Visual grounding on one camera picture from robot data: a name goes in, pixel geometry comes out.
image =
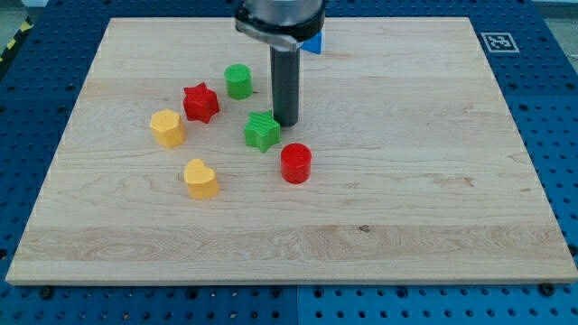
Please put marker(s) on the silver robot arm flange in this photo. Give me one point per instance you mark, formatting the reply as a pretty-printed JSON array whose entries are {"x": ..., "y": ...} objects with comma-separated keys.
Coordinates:
[{"x": 284, "y": 25}]

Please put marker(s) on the blue triangle block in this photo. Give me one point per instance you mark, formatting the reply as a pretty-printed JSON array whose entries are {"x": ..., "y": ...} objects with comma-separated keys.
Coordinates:
[{"x": 314, "y": 45}]

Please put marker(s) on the red cylinder block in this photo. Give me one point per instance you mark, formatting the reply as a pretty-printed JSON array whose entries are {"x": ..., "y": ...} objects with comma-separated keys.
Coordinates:
[{"x": 296, "y": 161}]

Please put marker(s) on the green star block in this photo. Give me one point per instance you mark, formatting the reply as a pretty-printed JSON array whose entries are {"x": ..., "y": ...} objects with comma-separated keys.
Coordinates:
[{"x": 262, "y": 131}]

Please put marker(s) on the yellow heart block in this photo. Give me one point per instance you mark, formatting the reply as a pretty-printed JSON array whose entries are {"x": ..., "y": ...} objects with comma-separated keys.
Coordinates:
[{"x": 201, "y": 180}]

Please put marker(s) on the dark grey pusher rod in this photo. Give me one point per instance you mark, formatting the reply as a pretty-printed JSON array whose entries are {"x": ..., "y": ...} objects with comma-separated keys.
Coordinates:
[{"x": 285, "y": 78}]

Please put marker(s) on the green cylinder block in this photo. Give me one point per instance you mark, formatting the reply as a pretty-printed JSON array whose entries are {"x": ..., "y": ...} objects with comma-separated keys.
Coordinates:
[{"x": 238, "y": 81}]

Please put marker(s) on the red star block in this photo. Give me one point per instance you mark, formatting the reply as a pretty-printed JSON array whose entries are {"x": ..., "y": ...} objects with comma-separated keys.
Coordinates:
[{"x": 200, "y": 103}]

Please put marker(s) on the light wooden board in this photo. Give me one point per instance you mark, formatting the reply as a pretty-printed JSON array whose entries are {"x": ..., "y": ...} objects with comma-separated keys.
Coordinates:
[{"x": 419, "y": 174}]

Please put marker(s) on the yellow hexagon block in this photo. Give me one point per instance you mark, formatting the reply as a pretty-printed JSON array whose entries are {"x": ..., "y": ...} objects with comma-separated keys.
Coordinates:
[{"x": 168, "y": 128}]

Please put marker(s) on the white fiducial marker tag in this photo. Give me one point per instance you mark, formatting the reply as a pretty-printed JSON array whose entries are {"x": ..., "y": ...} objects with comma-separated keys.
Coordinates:
[{"x": 499, "y": 42}]

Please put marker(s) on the black yellow hazard tape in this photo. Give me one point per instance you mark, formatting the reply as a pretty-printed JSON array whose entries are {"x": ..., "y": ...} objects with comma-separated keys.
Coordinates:
[{"x": 14, "y": 45}]

